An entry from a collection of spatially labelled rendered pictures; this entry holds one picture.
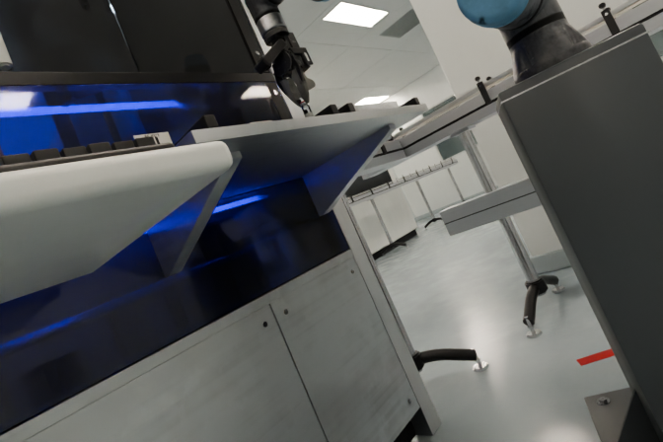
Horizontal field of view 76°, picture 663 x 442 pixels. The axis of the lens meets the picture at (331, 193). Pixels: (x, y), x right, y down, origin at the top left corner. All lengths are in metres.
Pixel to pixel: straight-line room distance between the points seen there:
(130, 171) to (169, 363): 0.63
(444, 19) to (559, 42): 1.68
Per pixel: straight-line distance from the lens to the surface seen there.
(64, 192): 0.35
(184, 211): 0.82
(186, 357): 0.96
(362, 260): 1.34
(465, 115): 1.87
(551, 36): 0.96
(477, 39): 2.52
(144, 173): 0.37
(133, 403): 0.92
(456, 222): 1.99
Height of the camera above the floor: 0.68
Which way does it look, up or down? 4 degrees up
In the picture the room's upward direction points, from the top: 24 degrees counter-clockwise
